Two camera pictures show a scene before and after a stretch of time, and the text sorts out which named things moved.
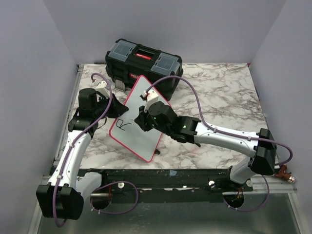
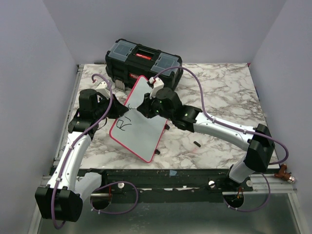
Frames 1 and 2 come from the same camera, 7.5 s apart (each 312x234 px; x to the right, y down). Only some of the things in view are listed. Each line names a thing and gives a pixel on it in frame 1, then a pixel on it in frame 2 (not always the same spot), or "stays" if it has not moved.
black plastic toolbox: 126,62 stays
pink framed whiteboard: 126,131 stays
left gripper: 118,107 stays
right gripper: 141,119 to 145,108
